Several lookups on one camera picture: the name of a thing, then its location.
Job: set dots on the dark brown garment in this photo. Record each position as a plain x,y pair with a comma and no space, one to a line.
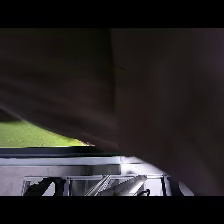
140,90

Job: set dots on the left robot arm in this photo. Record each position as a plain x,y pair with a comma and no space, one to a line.
43,188

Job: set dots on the silver frame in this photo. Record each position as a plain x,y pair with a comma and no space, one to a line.
83,168

